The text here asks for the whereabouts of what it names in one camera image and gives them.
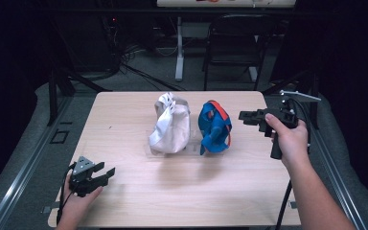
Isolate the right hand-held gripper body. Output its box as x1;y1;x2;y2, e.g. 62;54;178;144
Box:
257;89;322;160

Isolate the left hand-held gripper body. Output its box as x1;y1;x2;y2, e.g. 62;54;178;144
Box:
68;155;110;197

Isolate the blue and orange cap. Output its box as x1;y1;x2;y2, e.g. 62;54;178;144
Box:
197;99;234;157

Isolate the white and pink cap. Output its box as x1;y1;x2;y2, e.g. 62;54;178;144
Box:
148;91;192;155

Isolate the person's left hand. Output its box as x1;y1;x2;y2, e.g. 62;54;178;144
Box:
58;173;104;225

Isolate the person's right hand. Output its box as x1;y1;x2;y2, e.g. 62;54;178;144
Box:
264;112;310;169

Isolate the white desk leg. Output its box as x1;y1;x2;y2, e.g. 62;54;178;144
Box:
174;15;186;82
248;65;259;83

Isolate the black folding chair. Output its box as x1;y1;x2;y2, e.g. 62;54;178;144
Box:
202;12;276;92

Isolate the black computer tower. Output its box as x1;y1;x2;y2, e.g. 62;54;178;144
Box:
53;11;122;74

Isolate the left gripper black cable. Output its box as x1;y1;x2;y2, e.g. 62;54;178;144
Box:
56;162;78;225

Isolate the aluminium floor rail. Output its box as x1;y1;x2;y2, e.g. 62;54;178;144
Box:
295;97;368;230
0;95;75;230

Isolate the white floor cable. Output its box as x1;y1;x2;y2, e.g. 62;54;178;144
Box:
153;45;179;58

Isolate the black floor cable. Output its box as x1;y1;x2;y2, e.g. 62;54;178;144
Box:
120;61;187;92

